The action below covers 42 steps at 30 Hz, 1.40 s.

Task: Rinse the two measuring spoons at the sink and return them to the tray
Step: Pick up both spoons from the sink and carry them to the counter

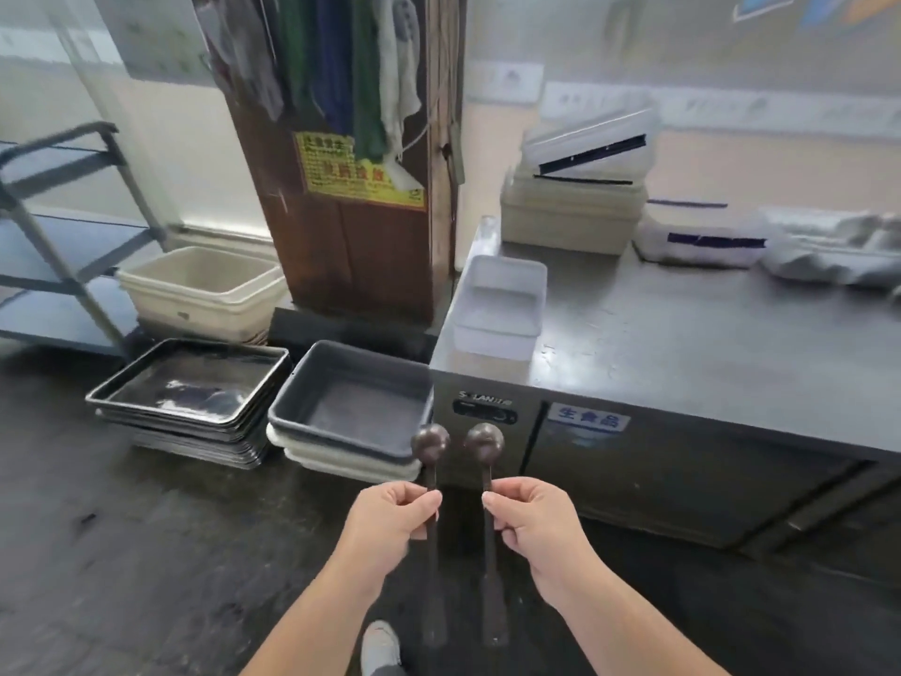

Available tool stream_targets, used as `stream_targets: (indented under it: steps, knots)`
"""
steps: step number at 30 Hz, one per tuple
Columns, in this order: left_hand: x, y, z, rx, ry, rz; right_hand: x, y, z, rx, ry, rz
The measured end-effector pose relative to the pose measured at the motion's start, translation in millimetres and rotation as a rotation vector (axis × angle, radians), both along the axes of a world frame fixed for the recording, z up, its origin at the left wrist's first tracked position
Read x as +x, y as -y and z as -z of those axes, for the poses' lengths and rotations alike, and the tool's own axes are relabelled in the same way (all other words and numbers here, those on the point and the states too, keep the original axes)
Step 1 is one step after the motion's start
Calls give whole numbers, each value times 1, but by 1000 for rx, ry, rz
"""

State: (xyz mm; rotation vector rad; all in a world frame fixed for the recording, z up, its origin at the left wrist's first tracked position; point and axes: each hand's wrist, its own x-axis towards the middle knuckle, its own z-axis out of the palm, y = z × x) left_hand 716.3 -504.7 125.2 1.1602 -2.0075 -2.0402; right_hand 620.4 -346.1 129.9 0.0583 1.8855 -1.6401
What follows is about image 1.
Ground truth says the person's left hand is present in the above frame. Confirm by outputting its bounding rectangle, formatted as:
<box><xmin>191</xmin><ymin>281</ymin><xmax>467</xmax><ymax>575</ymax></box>
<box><xmin>343</xmin><ymin>480</ymin><xmax>444</xmax><ymax>579</ymax></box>

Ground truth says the person's right hand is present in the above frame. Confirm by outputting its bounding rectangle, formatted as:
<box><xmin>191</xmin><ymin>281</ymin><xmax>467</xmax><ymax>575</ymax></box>
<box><xmin>481</xmin><ymin>476</ymin><xmax>601</xmax><ymax>593</ymax></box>

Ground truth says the brown long-handled spoon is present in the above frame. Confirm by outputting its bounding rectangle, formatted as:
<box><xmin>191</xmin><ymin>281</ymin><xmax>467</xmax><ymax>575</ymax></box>
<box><xmin>410</xmin><ymin>423</ymin><xmax>451</xmax><ymax>648</ymax></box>
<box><xmin>464</xmin><ymin>422</ymin><xmax>511</xmax><ymax>648</ymax></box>

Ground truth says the person's left forearm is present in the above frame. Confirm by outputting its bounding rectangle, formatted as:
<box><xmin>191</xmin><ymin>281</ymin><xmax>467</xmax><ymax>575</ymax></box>
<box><xmin>239</xmin><ymin>552</ymin><xmax>397</xmax><ymax>676</ymax></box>

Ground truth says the person's right forearm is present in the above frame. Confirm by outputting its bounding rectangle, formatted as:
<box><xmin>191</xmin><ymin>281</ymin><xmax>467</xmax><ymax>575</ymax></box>
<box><xmin>538</xmin><ymin>564</ymin><xmax>730</xmax><ymax>676</ymax></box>

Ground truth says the black fridge control panel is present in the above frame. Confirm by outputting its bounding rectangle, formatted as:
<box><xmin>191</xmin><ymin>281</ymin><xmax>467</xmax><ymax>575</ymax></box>
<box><xmin>452</xmin><ymin>401</ymin><xmax>519</xmax><ymax>426</ymax></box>

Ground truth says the grey plastic tub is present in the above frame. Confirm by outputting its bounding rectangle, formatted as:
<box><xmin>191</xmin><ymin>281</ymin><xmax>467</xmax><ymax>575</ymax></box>
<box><xmin>267</xmin><ymin>339</ymin><xmax>436</xmax><ymax>464</ymax></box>

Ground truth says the blue and white fridge label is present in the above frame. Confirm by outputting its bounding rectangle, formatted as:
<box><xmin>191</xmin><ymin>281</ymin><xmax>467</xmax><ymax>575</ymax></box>
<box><xmin>548</xmin><ymin>403</ymin><xmax>632</xmax><ymax>434</ymax></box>

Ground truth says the white shoe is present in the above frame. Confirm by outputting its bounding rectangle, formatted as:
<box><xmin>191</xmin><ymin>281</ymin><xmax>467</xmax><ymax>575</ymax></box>
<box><xmin>360</xmin><ymin>621</ymin><xmax>404</xmax><ymax>676</ymax></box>

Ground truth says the clear plastic container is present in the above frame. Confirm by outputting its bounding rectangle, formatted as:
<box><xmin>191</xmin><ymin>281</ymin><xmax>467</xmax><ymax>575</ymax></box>
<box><xmin>450</xmin><ymin>255</ymin><xmax>549</xmax><ymax>362</ymax></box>

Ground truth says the stainless steel counter fridge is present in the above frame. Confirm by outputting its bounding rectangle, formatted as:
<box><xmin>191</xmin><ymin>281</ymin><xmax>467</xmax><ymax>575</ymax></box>
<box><xmin>428</xmin><ymin>216</ymin><xmax>901</xmax><ymax>579</ymax></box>

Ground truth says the stack of metal baking trays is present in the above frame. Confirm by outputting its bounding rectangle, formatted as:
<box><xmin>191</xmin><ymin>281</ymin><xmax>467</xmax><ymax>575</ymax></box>
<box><xmin>86</xmin><ymin>338</ymin><xmax>292</xmax><ymax>471</ymax></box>

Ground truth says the brown wooden cabinet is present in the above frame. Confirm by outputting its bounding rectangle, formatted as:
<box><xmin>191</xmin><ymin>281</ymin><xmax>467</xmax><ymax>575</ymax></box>
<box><xmin>224</xmin><ymin>0</ymin><xmax>467</xmax><ymax>326</ymax></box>

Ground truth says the cream plastic tub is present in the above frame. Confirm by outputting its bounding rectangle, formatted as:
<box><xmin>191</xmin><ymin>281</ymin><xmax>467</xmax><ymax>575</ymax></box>
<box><xmin>116</xmin><ymin>246</ymin><xmax>287</xmax><ymax>326</ymax></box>
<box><xmin>134</xmin><ymin>302</ymin><xmax>284</xmax><ymax>345</ymax></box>

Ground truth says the cream lidded plastic box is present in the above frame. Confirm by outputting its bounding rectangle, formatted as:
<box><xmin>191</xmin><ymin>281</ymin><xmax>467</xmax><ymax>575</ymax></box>
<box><xmin>500</xmin><ymin>172</ymin><xmax>649</xmax><ymax>257</ymax></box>

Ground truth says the white bag with blue stripe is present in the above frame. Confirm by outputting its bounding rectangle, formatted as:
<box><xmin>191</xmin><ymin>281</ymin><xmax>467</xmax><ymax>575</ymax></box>
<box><xmin>632</xmin><ymin>216</ymin><xmax>770</xmax><ymax>269</ymax></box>

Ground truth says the yellow notice sticker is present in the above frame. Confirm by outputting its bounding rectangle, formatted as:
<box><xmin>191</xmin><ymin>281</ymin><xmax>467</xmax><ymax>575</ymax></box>
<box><xmin>292</xmin><ymin>131</ymin><xmax>429</xmax><ymax>212</ymax></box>

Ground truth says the clear container with black strip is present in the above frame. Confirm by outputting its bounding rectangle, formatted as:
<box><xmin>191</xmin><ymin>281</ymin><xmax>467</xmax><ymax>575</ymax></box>
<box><xmin>521</xmin><ymin>108</ymin><xmax>663</xmax><ymax>185</ymax></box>

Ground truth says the crumpled white plastic bag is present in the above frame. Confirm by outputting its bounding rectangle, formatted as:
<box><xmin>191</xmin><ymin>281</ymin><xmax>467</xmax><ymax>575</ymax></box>
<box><xmin>759</xmin><ymin>207</ymin><xmax>901</xmax><ymax>291</ymax></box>

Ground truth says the grey metal trolley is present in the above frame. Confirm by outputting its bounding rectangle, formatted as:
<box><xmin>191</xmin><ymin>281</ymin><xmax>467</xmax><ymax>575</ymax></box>
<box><xmin>0</xmin><ymin>121</ymin><xmax>171</xmax><ymax>357</ymax></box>

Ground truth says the white hanging cloth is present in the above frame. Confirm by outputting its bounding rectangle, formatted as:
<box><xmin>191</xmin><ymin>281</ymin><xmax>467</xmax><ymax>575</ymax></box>
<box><xmin>373</xmin><ymin>0</ymin><xmax>425</xmax><ymax>192</ymax></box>

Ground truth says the green hanging cloth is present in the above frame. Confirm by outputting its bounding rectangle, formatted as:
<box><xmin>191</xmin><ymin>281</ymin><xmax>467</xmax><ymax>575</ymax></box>
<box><xmin>275</xmin><ymin>0</ymin><xmax>389</xmax><ymax>164</ymax></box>

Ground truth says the blue hanging cloth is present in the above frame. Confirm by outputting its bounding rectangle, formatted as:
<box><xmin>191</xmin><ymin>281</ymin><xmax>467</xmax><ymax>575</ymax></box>
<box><xmin>313</xmin><ymin>0</ymin><xmax>354</xmax><ymax>136</ymax></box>

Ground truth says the grey hanging cloth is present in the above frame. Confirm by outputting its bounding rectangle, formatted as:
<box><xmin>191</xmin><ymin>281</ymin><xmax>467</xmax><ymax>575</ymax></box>
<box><xmin>200</xmin><ymin>0</ymin><xmax>284</xmax><ymax>122</ymax></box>

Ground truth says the white wall socket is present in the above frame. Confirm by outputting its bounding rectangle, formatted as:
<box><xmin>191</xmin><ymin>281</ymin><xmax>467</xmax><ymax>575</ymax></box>
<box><xmin>486</xmin><ymin>61</ymin><xmax>545</xmax><ymax>105</ymax></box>

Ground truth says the white wall trunking strip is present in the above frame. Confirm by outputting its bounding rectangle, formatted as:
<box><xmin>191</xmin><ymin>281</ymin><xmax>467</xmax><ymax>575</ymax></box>
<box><xmin>538</xmin><ymin>81</ymin><xmax>901</xmax><ymax>140</ymax></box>

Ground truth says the white wall paper sheet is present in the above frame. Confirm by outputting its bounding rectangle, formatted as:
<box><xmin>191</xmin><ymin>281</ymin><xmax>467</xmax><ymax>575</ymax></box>
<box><xmin>90</xmin><ymin>0</ymin><xmax>214</xmax><ymax>82</ymax></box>

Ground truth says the colourful wall poster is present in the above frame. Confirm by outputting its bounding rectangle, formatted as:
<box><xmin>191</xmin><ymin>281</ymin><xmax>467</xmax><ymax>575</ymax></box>
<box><xmin>731</xmin><ymin>0</ymin><xmax>901</xmax><ymax>29</ymax></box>

